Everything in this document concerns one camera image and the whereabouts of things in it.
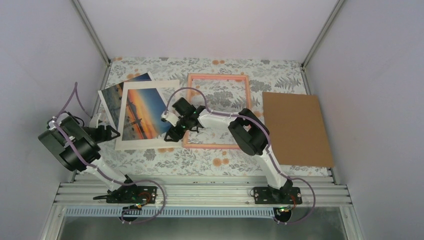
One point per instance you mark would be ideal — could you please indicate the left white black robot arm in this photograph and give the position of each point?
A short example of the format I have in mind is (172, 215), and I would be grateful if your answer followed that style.
(77, 148)

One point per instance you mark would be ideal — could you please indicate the brown cardboard backing board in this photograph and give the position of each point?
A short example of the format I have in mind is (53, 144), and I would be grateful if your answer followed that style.
(297, 130)

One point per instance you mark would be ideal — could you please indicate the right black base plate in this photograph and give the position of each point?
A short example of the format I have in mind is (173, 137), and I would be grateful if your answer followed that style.
(266, 196)

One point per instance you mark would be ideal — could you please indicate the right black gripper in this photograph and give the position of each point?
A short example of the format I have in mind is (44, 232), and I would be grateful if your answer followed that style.
(173, 133)

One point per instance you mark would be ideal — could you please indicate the pink wooden picture frame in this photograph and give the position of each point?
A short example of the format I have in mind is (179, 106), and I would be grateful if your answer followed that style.
(224, 93)

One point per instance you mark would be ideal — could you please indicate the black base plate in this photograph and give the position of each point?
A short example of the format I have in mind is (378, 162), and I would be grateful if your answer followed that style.
(132, 196)
(266, 196)

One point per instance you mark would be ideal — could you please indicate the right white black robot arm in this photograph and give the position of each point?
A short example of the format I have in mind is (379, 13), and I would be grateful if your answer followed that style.
(250, 134)

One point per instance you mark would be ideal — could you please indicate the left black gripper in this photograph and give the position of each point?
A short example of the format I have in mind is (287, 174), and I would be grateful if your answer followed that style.
(102, 136)

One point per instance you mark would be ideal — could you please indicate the floral patterned table mat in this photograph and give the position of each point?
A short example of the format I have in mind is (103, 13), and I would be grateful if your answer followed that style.
(278, 76)

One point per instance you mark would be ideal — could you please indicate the aluminium rail base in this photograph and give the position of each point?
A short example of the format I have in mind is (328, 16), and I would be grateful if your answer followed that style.
(199, 196)

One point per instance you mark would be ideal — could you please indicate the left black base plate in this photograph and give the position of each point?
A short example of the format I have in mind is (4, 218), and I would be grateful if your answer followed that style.
(132, 196)

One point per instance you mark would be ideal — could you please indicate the sunset photo print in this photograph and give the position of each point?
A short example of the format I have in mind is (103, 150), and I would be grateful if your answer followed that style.
(142, 116)

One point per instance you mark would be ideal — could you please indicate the white photo mat board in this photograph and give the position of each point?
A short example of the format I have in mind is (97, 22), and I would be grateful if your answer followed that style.
(165, 88)

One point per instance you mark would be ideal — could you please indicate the blue landscape photo print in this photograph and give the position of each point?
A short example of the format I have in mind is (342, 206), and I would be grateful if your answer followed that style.
(111, 97)

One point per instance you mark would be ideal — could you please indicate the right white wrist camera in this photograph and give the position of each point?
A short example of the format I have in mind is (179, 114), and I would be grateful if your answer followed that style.
(168, 116)

